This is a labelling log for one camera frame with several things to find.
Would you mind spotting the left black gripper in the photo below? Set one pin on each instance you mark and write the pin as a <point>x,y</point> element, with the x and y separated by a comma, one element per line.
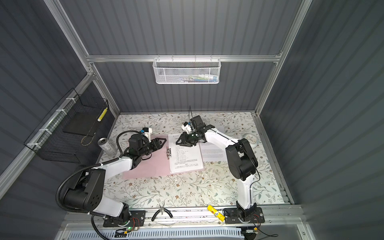
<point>157,141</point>

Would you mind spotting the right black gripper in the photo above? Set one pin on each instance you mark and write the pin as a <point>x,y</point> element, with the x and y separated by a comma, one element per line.
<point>185,142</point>

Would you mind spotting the pink file folder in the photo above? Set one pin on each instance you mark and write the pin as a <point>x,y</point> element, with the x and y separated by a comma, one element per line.
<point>157,166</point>

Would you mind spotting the printed paper sheet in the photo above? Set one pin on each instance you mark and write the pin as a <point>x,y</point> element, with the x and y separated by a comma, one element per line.
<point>212,153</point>
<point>184,159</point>

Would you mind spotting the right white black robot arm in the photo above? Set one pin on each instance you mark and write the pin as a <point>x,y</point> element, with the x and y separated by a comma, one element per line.
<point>241,160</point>

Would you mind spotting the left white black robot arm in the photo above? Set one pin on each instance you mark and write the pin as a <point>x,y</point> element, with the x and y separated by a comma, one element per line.
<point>83,190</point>

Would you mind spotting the metal folder clip mechanism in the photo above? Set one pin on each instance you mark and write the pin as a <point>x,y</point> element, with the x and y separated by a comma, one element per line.
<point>169,153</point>

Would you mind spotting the floral table mat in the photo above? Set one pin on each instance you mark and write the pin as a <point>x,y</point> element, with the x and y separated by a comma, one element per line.
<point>214,185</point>

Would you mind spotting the silver metal can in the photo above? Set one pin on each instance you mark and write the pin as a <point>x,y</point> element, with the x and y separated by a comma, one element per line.
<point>107,146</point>

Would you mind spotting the yellow marker in basket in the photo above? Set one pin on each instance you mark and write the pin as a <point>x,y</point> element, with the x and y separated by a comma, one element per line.
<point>102,115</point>

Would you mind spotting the black foam pad in basket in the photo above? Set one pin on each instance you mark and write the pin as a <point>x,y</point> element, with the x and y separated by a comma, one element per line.
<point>83,124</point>

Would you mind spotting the black handled pliers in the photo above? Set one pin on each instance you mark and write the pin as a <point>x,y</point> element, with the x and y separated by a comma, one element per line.
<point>161,210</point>

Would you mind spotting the white wire wall basket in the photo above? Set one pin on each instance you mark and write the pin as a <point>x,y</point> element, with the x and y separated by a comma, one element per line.
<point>186,73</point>

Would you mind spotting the yellow tube on rail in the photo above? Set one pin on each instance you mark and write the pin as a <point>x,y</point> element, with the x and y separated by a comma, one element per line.
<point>216,213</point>

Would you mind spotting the black wire side basket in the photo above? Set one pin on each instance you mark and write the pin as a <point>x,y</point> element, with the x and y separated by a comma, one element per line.
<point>71,135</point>

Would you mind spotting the white ventilated cable duct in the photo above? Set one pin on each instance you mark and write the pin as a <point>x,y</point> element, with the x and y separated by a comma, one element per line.
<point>219,233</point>

